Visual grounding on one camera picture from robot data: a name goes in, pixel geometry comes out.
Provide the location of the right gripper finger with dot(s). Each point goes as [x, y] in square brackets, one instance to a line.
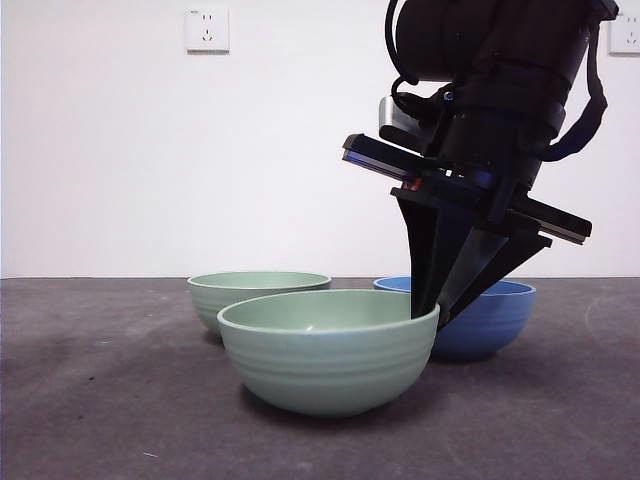
[422, 250]
[495, 260]

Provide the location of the blue ribbed bowl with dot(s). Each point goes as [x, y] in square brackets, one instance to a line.
[490, 325]

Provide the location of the green ribbed bowl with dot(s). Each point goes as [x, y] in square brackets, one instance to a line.
[325, 370]
[210, 305]

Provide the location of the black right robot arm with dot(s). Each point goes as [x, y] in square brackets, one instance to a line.
[450, 35]

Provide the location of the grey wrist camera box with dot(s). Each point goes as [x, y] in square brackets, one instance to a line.
[395, 117]

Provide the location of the white wall socket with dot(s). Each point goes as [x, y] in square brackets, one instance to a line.
[207, 30]
[625, 42]

